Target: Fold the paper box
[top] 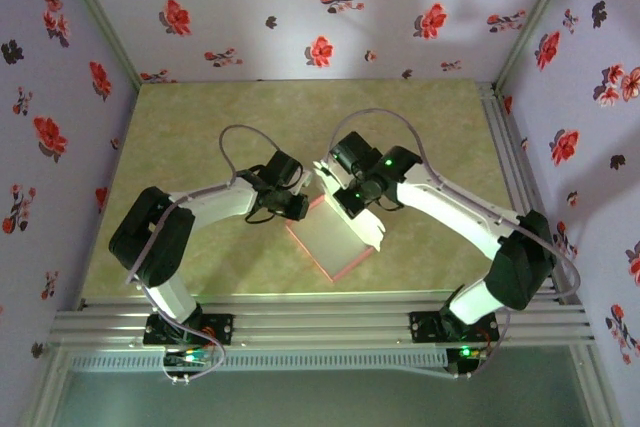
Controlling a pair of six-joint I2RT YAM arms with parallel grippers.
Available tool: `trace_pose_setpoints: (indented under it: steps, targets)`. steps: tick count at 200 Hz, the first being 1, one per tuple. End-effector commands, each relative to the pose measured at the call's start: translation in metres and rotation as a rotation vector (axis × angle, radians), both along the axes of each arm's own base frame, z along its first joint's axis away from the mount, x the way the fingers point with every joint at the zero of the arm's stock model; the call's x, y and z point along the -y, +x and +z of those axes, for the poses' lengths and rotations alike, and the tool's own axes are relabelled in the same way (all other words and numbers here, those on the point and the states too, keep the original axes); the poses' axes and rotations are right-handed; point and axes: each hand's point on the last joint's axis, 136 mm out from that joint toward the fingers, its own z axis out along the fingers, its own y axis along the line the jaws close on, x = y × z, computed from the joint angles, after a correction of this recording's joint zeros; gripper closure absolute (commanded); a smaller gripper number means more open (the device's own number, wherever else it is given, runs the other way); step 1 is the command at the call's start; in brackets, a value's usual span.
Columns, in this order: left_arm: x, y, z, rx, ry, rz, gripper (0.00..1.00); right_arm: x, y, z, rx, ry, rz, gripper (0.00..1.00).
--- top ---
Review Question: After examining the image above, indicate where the white and pink paper box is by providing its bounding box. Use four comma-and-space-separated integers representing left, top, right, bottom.
284, 191, 387, 282

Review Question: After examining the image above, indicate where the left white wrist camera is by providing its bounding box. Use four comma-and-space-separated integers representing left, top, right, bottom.
292, 169, 314, 196

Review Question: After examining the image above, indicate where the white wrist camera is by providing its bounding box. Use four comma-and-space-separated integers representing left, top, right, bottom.
292, 169, 314, 196
312, 159, 341, 198

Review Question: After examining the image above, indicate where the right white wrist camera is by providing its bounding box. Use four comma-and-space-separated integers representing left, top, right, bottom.
312, 159, 341, 198

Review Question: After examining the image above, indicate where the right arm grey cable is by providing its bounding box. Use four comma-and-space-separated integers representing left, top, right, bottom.
324, 107, 582, 381

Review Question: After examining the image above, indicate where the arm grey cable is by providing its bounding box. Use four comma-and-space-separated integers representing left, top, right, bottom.
324, 107, 582, 381
124, 124, 284, 386

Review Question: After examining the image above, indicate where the left arm grey cable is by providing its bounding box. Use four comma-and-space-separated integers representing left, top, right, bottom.
124, 124, 284, 386

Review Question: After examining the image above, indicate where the long aluminium base rail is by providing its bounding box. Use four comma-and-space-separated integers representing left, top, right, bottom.
47, 296, 596, 348

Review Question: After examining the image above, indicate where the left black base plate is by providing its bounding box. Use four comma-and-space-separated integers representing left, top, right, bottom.
143, 313, 236, 347

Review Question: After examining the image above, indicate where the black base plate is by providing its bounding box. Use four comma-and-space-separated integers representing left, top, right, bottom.
143, 313, 236, 347
408, 310, 501, 344

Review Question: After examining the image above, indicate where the aluminium side rail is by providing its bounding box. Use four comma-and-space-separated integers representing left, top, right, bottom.
474, 81, 586, 306

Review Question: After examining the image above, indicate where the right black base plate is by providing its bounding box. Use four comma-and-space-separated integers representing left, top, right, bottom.
408, 310, 501, 344

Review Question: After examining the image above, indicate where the grey slotted cable duct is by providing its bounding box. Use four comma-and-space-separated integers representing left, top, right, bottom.
67, 350, 449, 373

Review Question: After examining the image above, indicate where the aluminium corner post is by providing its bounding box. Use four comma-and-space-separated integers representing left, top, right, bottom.
492, 0, 584, 91
49, 0, 144, 93

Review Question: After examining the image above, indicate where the aluminium frame leg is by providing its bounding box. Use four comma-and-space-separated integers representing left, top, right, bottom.
17, 346, 69, 427
569, 344, 624, 427

